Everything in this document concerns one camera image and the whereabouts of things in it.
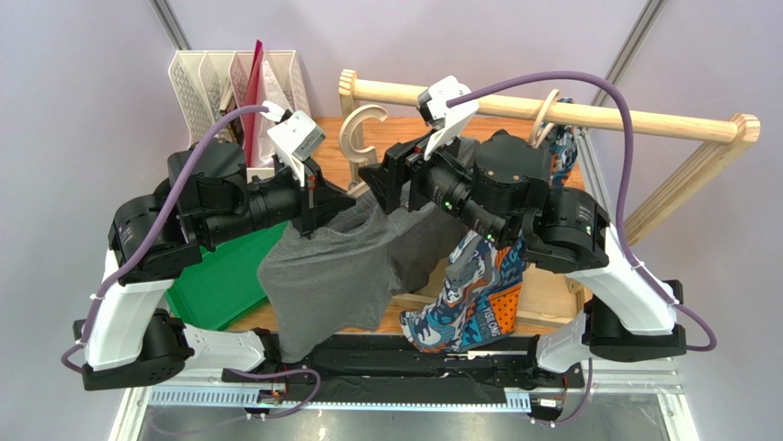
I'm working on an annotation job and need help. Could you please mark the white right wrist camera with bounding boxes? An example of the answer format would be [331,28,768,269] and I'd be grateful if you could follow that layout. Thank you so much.
[417,75,480,161]

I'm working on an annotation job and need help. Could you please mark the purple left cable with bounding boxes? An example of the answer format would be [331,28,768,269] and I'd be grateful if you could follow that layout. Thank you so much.
[60,104,271,374]

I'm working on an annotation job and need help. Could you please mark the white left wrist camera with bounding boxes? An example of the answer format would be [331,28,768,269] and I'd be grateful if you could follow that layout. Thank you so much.
[260,101,325,187]

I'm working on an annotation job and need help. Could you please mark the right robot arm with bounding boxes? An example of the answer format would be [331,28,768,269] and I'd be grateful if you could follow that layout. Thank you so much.
[358,130,687,377]

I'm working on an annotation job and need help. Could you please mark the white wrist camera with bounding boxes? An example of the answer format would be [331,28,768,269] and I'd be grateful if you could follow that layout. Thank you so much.
[260,101,325,187]
[417,75,480,161]

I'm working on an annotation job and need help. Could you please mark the wooden clothes rack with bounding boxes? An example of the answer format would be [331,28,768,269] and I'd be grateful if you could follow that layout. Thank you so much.
[337,68,762,333]

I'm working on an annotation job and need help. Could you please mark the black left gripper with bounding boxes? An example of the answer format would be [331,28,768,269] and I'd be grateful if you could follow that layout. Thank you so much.
[201,154,357,249]

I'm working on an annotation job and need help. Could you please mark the red folder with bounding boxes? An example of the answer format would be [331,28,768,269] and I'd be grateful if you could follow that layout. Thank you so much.
[242,40,264,166]

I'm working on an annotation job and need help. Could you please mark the white file organizer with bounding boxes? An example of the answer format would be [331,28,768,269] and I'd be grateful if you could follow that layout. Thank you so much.
[168,51,311,144]

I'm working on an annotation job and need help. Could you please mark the clear plastic bag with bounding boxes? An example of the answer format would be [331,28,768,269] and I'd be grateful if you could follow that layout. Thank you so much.
[251,51,295,168]

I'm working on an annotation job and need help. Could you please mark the grey shorts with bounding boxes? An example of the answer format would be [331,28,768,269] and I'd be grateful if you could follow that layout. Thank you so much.
[256,135,484,363]

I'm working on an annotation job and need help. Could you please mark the patterned blue orange shorts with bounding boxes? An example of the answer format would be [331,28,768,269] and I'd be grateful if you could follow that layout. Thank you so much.
[399,97,579,355]

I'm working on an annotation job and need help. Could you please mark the green plastic tray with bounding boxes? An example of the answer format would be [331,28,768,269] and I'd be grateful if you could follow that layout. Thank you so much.
[165,224,286,331]

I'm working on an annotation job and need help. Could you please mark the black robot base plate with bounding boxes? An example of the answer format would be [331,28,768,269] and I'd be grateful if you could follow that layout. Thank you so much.
[221,334,587,408]

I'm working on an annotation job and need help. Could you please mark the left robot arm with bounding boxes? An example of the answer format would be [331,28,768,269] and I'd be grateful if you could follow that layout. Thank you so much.
[74,139,356,391]

